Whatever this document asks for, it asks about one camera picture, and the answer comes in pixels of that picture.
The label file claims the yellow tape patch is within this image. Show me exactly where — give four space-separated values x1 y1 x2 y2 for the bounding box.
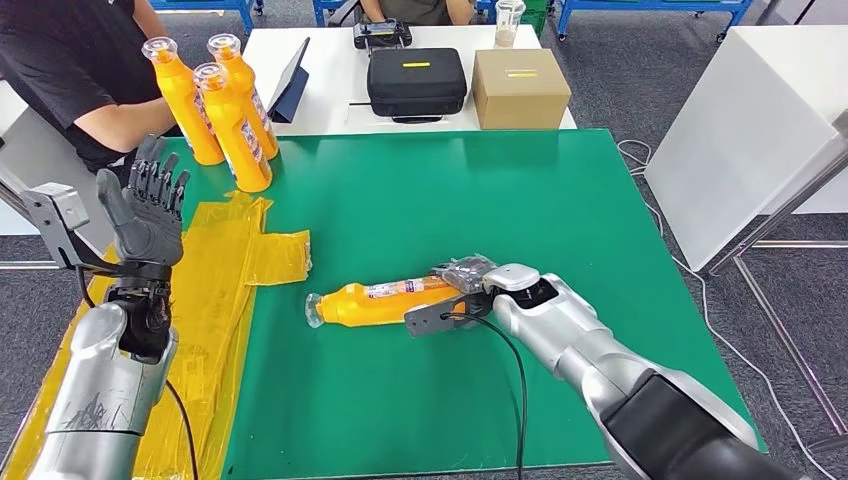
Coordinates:
0 192 313 480

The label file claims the white table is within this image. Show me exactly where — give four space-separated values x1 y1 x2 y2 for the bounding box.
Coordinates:
241 25 578 137

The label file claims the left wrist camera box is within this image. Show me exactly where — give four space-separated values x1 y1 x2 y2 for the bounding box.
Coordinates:
23 183 121 274

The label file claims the person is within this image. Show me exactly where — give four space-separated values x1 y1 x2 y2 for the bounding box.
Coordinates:
360 0 476 26
0 0 180 177

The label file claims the black handheld controller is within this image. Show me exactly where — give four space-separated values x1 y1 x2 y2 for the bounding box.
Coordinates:
352 18 413 51

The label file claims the white panel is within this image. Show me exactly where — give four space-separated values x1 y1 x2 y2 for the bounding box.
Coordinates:
0 82 117 256
643 25 848 273

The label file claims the brown cardboard box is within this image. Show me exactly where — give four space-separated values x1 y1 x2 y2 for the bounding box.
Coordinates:
471 48 572 131

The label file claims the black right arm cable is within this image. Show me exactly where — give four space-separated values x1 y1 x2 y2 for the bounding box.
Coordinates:
442 312 529 480

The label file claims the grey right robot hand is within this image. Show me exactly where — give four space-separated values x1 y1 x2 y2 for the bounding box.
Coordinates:
430 254 498 296

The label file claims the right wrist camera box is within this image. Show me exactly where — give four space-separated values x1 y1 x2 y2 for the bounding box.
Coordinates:
404 293 495 339

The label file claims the white floor cable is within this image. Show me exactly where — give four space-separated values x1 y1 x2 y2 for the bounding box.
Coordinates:
617 139 843 480

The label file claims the tablet in blue case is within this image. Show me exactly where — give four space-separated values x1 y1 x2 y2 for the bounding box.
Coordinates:
266 37 311 125

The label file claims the orange bottle clear cap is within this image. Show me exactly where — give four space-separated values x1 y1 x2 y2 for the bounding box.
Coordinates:
206 33 280 162
193 62 274 194
304 276 468 329
140 36 227 167

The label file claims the grey metal frame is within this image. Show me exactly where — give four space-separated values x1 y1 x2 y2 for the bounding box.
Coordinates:
708 109 848 458

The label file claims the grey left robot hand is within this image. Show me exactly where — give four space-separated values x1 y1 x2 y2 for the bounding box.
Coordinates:
97 134 192 268

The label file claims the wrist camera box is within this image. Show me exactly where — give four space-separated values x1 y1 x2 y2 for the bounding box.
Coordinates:
404 293 495 339
23 183 121 274

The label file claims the black carrying case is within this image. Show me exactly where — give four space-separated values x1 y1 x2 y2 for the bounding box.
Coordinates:
366 47 468 125

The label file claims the clear plastic cup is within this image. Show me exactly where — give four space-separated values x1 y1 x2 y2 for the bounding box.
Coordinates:
493 0 527 49

